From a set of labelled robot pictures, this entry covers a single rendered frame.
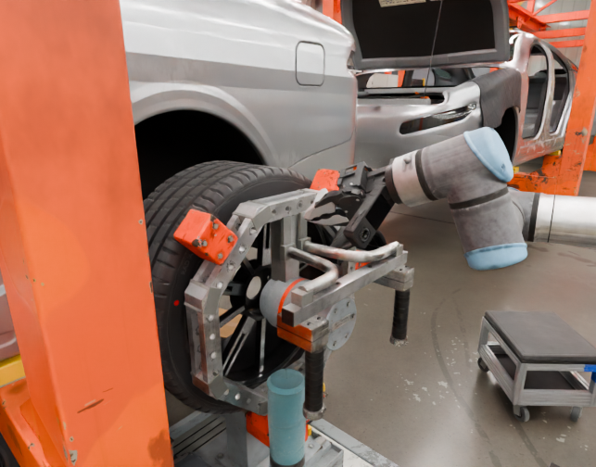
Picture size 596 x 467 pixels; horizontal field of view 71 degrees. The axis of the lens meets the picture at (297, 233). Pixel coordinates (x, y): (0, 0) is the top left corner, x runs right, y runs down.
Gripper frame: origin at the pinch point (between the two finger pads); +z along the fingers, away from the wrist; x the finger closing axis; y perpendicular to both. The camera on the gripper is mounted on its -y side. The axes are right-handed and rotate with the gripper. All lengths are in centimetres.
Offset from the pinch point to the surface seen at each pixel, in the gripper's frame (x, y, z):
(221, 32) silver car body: 24, 64, 31
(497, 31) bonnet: -158, 318, -6
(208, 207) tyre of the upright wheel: 11.7, 0.5, 18.9
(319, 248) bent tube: -12.6, 2.7, 7.1
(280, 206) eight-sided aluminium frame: 0.4, 6.4, 9.5
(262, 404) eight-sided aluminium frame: -28.9, -28.0, 29.1
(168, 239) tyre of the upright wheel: 13.5, -7.5, 25.8
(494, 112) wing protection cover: -177, 240, 7
